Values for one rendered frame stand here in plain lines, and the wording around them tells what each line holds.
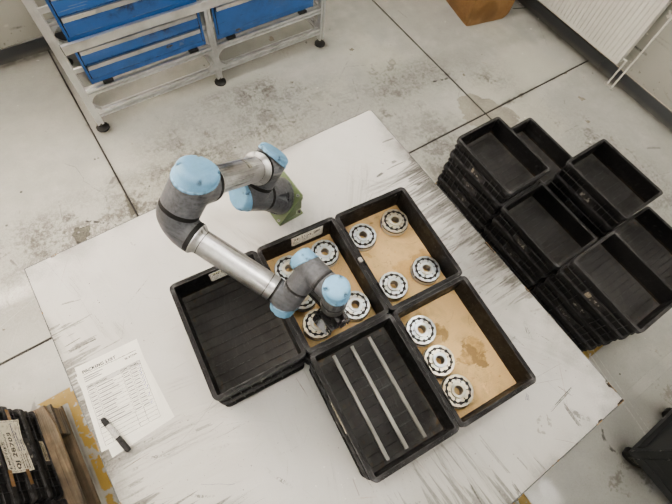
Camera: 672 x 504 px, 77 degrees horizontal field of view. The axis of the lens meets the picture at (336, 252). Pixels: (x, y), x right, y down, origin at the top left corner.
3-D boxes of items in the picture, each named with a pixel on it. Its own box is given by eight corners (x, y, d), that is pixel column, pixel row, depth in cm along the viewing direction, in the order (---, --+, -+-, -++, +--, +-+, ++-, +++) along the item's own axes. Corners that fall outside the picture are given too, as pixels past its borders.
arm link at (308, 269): (277, 275, 119) (302, 303, 116) (296, 247, 114) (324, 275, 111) (293, 269, 126) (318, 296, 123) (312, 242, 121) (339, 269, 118)
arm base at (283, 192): (260, 193, 176) (242, 193, 168) (280, 168, 169) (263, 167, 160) (278, 222, 172) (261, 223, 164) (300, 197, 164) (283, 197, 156)
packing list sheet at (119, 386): (68, 371, 143) (68, 371, 142) (135, 335, 150) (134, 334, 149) (105, 461, 133) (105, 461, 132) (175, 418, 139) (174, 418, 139)
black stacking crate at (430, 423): (308, 362, 140) (308, 355, 130) (384, 322, 148) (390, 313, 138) (367, 482, 126) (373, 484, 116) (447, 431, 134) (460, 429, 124)
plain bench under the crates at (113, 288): (102, 321, 220) (23, 268, 157) (353, 189, 268) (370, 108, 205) (253, 650, 169) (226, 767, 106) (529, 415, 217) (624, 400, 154)
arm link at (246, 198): (246, 197, 167) (219, 197, 156) (262, 170, 161) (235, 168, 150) (264, 217, 163) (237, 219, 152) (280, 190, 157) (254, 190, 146)
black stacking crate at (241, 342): (177, 298, 146) (168, 286, 135) (257, 263, 153) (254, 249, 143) (221, 406, 132) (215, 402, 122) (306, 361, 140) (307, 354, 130)
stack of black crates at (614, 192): (523, 207, 255) (566, 160, 214) (557, 186, 264) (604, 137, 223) (572, 258, 242) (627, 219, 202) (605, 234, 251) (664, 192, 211)
